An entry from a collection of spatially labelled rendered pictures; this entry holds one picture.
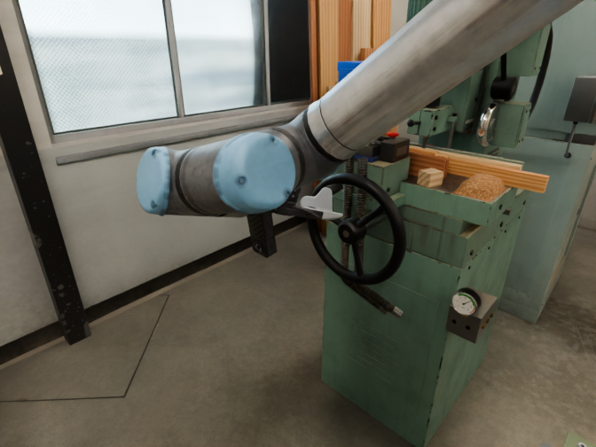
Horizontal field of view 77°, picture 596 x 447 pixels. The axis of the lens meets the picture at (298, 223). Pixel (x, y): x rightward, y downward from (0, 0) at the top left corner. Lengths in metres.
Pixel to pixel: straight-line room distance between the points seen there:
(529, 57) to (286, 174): 0.92
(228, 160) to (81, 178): 1.48
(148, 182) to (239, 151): 0.16
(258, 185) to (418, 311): 0.83
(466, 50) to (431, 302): 0.82
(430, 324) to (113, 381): 1.26
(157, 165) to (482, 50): 0.38
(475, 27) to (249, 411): 1.41
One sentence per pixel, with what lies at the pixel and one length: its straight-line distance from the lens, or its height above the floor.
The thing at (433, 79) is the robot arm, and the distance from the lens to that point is 0.44.
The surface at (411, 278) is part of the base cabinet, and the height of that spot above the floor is 0.63.
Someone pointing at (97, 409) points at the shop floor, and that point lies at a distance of 1.74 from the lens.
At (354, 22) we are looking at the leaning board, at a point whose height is 1.37.
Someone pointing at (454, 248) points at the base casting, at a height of 0.76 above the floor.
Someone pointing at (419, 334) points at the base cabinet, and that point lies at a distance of 1.21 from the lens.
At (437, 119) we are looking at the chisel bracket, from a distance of 1.13.
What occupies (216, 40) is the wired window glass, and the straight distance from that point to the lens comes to 2.24.
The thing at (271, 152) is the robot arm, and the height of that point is 1.11.
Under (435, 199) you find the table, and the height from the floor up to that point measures 0.88.
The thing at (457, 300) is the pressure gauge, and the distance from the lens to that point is 1.02.
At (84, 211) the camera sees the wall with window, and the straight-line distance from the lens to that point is 1.91.
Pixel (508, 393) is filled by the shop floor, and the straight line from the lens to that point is 1.81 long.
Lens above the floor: 1.22
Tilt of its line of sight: 25 degrees down
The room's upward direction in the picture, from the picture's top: straight up
